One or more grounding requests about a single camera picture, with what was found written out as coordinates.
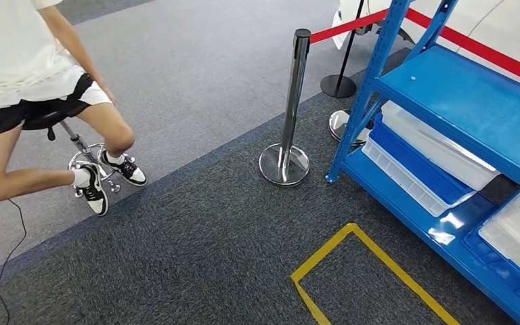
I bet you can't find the white car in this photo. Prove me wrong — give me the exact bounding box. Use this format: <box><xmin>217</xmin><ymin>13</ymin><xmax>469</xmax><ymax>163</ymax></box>
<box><xmin>331</xmin><ymin>0</ymin><xmax>520</xmax><ymax>95</ymax></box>

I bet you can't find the person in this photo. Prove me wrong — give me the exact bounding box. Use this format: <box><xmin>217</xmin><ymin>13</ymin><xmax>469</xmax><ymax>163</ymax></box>
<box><xmin>0</xmin><ymin>0</ymin><xmax>149</xmax><ymax>217</ymax></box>

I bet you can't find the yellow floor tape square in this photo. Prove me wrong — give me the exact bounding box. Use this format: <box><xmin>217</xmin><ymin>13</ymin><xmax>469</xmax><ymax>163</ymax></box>
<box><xmin>290</xmin><ymin>223</ymin><xmax>460</xmax><ymax>325</ymax></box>

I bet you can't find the black seat chrome stool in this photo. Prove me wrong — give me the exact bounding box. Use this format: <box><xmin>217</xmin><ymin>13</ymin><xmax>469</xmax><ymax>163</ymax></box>
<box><xmin>22</xmin><ymin>107</ymin><xmax>136</xmax><ymax>198</ymax></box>

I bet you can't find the person's hand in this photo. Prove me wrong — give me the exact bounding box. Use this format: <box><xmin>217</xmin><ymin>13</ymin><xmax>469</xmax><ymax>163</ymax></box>
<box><xmin>93</xmin><ymin>78</ymin><xmax>118</xmax><ymax>106</ymax></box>

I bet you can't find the blue metal shelf rack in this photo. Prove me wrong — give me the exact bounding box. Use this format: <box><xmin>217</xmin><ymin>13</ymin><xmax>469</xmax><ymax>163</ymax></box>
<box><xmin>324</xmin><ymin>0</ymin><xmax>520</xmax><ymax>325</ymax></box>

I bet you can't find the chrome stanchion post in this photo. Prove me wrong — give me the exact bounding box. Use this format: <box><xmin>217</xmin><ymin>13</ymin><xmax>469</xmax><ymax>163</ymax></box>
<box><xmin>258</xmin><ymin>28</ymin><xmax>311</xmax><ymax>188</ymax></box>
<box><xmin>328</xmin><ymin>108</ymin><xmax>373</xmax><ymax>147</ymax></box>

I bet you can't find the black and white sneaker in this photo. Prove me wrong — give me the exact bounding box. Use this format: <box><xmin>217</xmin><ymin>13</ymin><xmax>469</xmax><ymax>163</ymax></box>
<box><xmin>73</xmin><ymin>163</ymin><xmax>110</xmax><ymax>217</ymax></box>
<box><xmin>98</xmin><ymin>150</ymin><xmax>149</xmax><ymax>188</ymax></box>

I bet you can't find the black stanchion post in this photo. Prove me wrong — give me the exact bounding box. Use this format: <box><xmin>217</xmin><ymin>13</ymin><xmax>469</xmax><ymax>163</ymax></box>
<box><xmin>320</xmin><ymin>0</ymin><xmax>367</xmax><ymax>100</ymax></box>

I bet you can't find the thin black tether cable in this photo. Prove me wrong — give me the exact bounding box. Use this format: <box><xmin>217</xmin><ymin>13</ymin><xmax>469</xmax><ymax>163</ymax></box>
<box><xmin>0</xmin><ymin>198</ymin><xmax>28</xmax><ymax>325</ymax></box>

